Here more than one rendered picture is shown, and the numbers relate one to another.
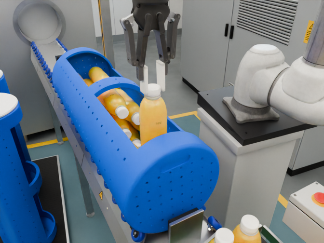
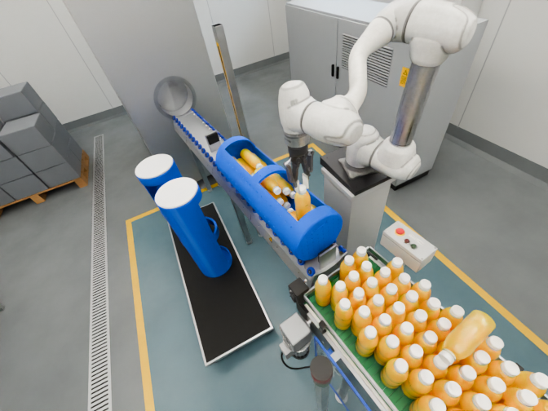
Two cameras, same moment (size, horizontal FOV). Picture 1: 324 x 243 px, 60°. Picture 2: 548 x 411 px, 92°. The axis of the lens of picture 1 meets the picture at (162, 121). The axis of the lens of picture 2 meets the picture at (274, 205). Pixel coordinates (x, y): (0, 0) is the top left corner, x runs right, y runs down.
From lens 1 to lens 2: 0.54 m
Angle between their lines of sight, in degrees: 15
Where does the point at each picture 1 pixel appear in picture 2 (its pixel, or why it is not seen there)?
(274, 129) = (375, 180)
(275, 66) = (372, 143)
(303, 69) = (390, 148)
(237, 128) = (351, 183)
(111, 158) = (282, 226)
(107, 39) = (238, 110)
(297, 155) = not seen: hidden behind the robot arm
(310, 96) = (395, 165)
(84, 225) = (247, 250)
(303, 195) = (390, 230)
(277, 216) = (385, 223)
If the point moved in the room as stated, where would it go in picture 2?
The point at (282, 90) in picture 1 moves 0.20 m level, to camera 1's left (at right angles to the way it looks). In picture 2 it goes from (377, 160) to (339, 165)
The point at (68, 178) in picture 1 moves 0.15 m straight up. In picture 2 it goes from (225, 218) to (221, 208)
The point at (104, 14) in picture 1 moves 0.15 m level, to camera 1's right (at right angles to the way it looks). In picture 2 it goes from (233, 91) to (252, 88)
